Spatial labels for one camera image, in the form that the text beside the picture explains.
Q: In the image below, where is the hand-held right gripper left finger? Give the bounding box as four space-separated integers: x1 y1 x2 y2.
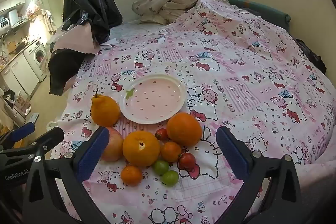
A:
22 126 111 224

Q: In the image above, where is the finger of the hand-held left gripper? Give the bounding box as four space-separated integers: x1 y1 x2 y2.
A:
0 123 35 147
0 127 64 161

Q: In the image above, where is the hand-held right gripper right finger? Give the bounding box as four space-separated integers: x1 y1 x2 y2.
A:
214 126 303 224

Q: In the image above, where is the red apple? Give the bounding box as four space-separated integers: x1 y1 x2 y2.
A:
100 127 124 162

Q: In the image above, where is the small orange tangerine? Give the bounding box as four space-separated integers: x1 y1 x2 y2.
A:
160 141 182 163
121 165 143 186

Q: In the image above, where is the pear-shaped orange with stem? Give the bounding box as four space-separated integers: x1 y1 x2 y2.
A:
91 88 121 127

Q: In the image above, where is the large orange with pale mark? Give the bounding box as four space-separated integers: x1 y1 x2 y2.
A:
122 131 161 167

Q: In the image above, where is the large smooth orange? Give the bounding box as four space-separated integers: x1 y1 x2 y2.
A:
166 112 202 147

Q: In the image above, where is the small green fruit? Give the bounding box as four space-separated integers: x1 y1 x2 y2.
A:
161 170 179 186
153 159 170 175

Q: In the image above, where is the small red tomato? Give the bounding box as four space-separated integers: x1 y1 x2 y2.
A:
155 128 168 141

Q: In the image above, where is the pink strawberry-print plate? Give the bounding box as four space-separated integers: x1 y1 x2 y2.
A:
119 74 187 125

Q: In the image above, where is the white kitchen cabinet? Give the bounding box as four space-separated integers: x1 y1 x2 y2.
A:
0 55 29 98

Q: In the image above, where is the white washing machine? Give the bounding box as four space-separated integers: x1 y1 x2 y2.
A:
25 40 48 83

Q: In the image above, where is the pink cartoon-print bedsheet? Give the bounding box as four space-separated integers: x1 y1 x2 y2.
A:
50 0 336 224

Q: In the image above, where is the pink cloth with black lining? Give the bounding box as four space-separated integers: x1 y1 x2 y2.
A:
47 23 101 96

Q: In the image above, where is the white water heater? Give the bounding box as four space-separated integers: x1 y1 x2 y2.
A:
8 9 19 28

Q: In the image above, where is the dark bag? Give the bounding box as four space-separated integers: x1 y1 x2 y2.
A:
294 39 327 75

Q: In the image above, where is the teal mattress edge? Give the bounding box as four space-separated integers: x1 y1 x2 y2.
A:
226 0 292 30

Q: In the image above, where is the crumpled beige blanket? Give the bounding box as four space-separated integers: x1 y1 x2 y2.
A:
131 0 229 25

